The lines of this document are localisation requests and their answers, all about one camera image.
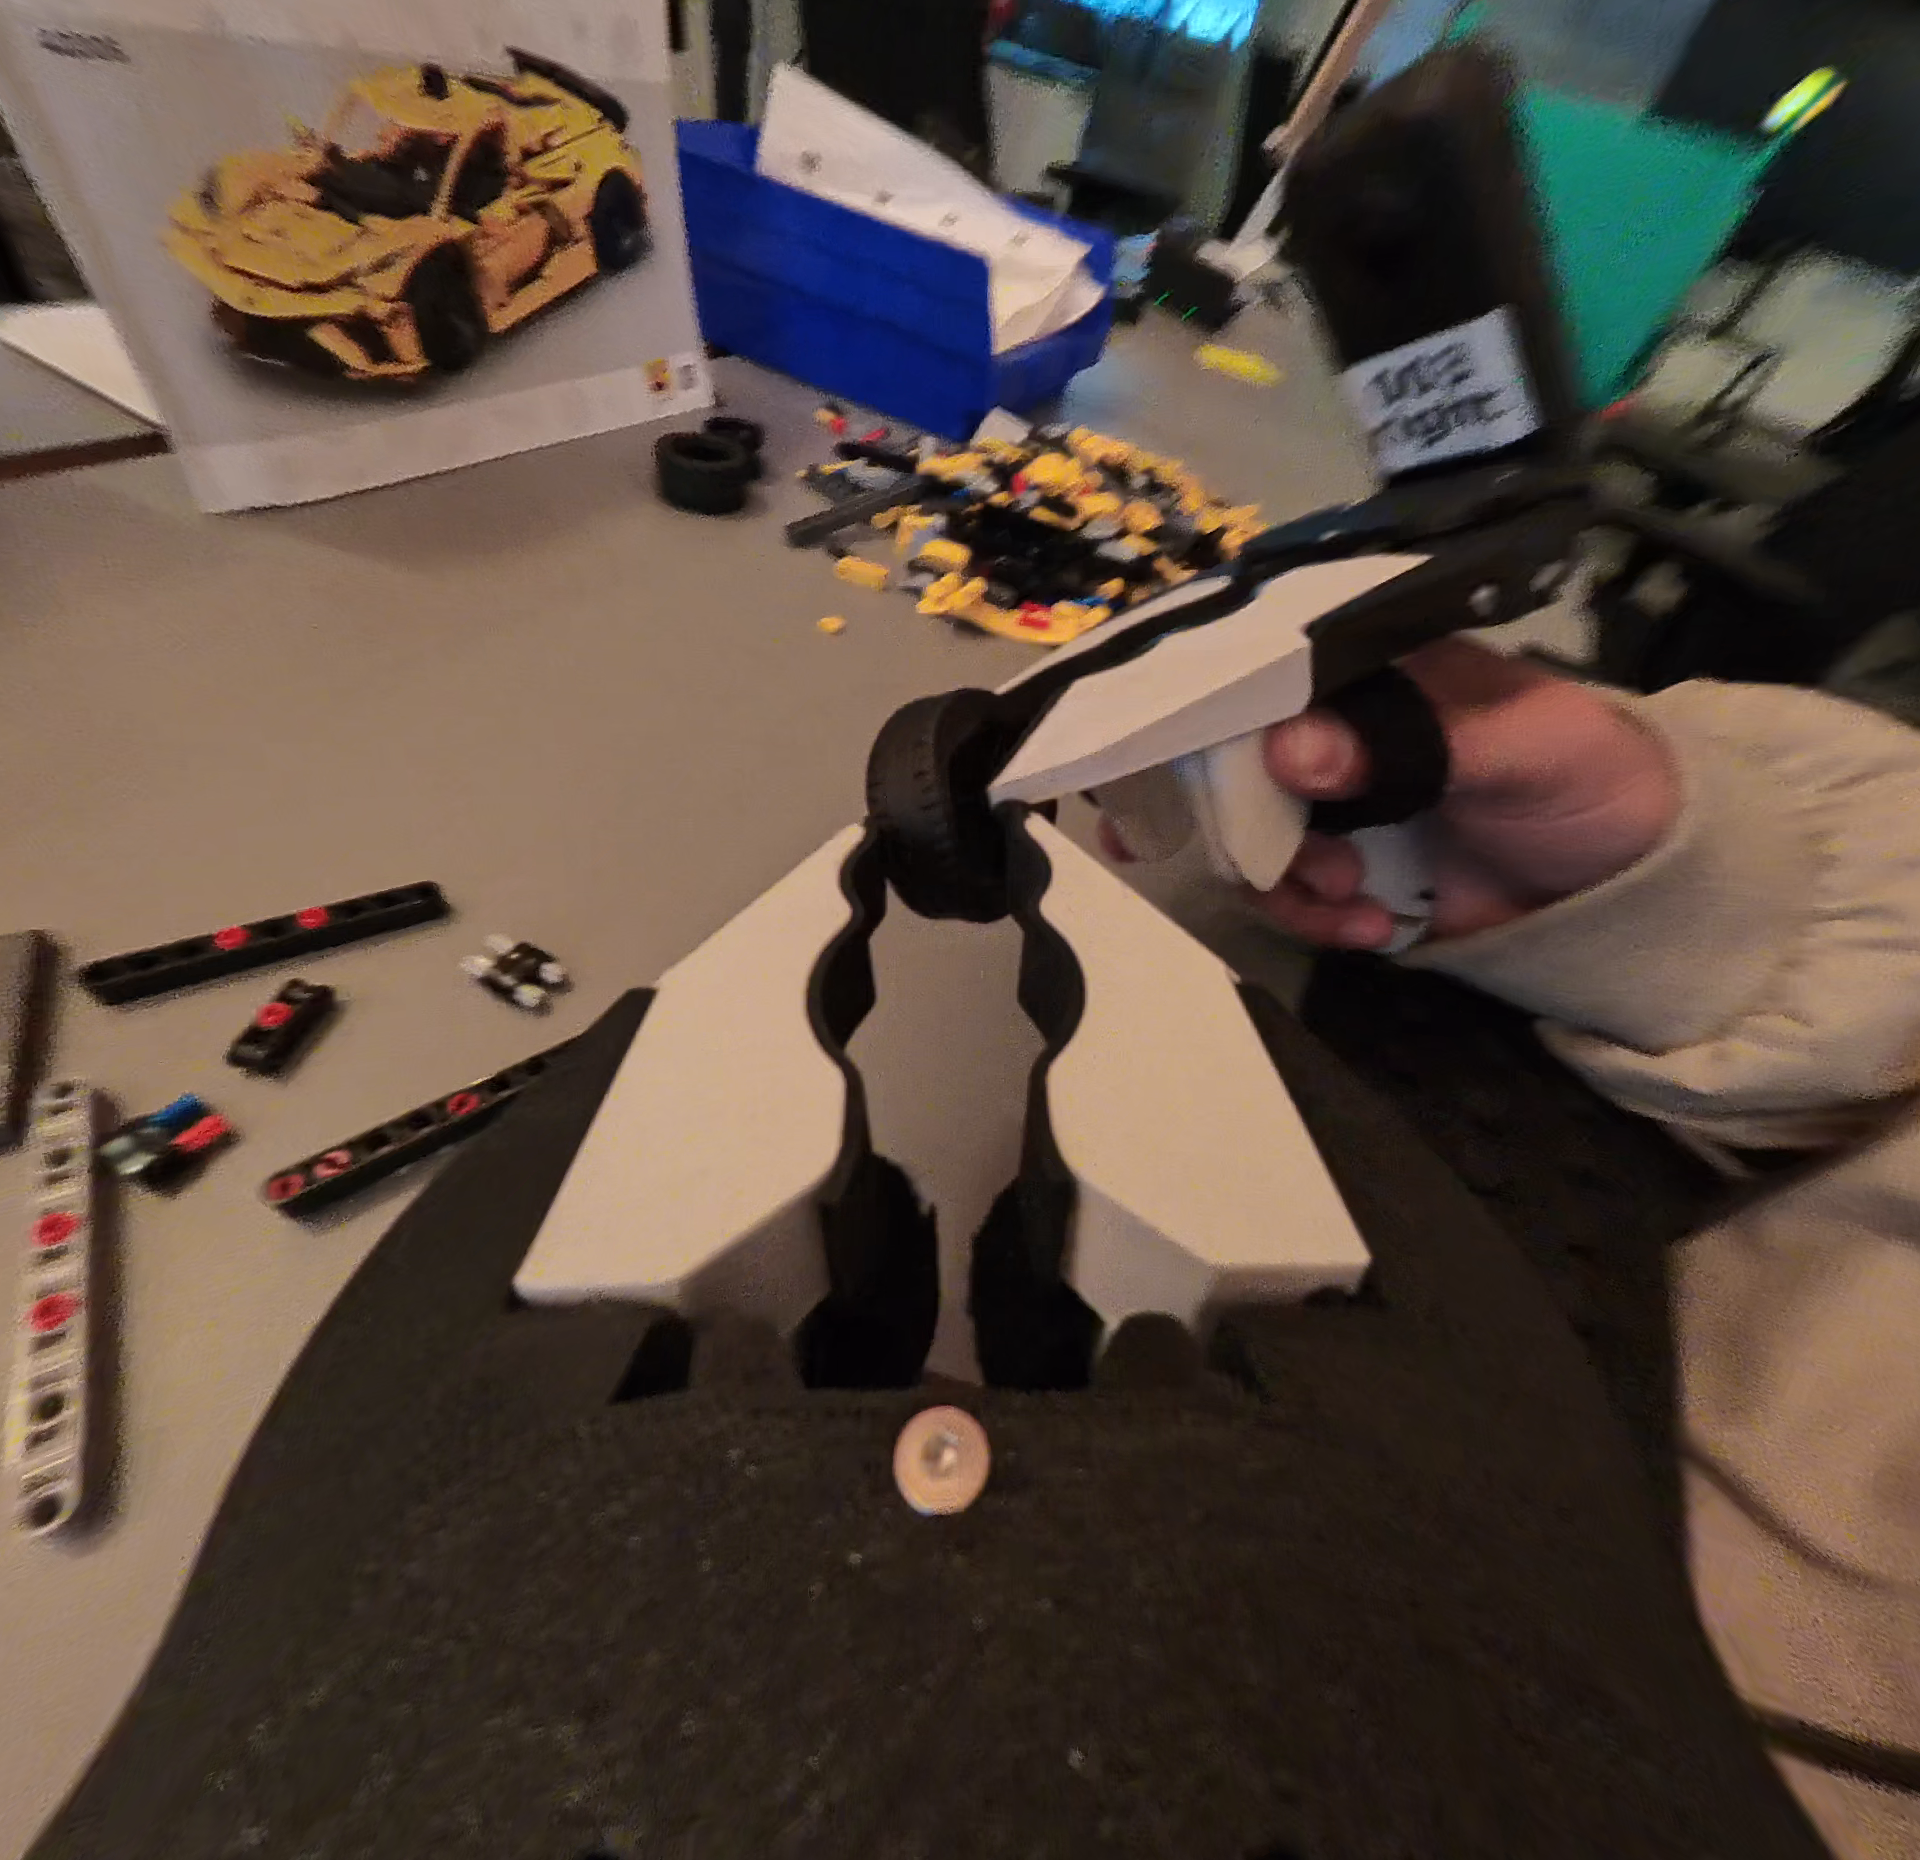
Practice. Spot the light grey long toy beam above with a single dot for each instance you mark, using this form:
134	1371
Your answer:
61	1306

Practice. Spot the white flat board base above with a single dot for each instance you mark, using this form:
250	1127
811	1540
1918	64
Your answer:
75	360

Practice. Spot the person's right forearm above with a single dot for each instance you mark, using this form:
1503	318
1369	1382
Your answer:
1771	915

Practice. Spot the grey black axle connector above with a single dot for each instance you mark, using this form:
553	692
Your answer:
513	970

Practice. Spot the pile of toy bricks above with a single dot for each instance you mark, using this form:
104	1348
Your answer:
1051	525

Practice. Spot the white booklet yellow car picture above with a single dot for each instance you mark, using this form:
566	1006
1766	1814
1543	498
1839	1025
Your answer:
374	360

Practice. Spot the black device green light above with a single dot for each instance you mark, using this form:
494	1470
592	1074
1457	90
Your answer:
1193	277

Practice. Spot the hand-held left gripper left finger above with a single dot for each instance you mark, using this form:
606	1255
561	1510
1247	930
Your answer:
690	1139

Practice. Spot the folded white instruction sheets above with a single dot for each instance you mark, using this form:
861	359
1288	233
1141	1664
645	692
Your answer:
901	194

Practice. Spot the yellow flat triangle piece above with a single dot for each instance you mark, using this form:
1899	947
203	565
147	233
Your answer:
1240	366

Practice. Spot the black beam two red pins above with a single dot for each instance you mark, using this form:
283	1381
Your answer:
264	943

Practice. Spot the blue plastic bin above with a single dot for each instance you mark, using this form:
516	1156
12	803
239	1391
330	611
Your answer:
842	314

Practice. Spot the person's beige jacket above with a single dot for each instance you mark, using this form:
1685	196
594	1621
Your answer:
1802	1440

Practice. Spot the grey desk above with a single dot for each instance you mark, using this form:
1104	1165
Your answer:
525	718

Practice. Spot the black perforated armrest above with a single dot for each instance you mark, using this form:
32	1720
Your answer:
1500	1139

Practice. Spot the black toy wheel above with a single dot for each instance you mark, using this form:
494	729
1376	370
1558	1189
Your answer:
939	824
701	473
737	436

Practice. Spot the person's right hand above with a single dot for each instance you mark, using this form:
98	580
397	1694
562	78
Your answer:
1545	795

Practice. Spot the short black brick red pin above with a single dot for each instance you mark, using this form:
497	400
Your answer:
281	1026

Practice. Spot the black standing panel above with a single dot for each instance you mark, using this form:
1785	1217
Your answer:
886	29

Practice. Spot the black beam three red pins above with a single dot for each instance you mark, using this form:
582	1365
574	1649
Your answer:
405	1133

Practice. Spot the blue red pin cluster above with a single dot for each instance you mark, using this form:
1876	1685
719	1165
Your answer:
164	1139

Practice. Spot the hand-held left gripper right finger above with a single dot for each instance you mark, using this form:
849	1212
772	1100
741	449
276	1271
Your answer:
1200	1139

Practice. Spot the short grey beam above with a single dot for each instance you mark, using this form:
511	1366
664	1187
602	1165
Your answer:
28	1035

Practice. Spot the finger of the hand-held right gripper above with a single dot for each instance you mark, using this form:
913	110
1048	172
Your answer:
1291	592
1186	712

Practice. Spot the black wall screen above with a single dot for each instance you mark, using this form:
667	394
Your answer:
1802	164

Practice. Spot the wooden desk lamp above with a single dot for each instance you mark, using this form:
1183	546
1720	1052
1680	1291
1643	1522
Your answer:
1334	60

